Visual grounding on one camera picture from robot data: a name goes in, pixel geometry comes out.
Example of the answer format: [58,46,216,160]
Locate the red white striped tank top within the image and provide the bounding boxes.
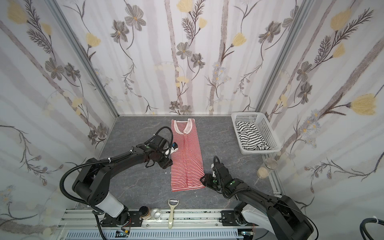
[171,119,205,192]

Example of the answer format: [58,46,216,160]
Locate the black white striped tank top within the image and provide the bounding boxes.
[236,122,271,151]

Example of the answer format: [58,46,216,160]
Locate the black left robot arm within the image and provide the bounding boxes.
[72,144,178,227]

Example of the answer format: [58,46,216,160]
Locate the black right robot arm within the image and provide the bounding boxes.
[200,174,314,240]

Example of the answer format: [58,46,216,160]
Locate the clear glass jar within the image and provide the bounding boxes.
[257,158,278,179]

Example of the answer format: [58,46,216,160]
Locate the clear glass cup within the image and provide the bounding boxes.
[151,208,162,221]

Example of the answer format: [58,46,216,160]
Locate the white plastic laundry basket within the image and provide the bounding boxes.
[231,112,282,155]

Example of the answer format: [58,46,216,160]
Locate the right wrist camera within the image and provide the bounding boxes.
[212,164,230,179]

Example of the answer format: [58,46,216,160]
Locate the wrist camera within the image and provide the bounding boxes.
[149,135,179,157]
[212,164,230,179]

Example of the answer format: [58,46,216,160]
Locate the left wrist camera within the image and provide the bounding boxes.
[149,135,179,157]

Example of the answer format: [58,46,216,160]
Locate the cream handled peeler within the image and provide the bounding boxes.
[168,199,180,229]

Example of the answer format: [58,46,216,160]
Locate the white slotted cable duct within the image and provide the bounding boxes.
[64,229,241,240]

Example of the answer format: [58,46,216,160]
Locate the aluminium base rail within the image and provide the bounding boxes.
[52,209,277,240]

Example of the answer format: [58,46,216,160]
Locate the black corrugated cable conduit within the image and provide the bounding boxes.
[59,158,112,240]

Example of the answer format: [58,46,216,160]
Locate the black cable bundle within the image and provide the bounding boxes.
[359,216,384,240]

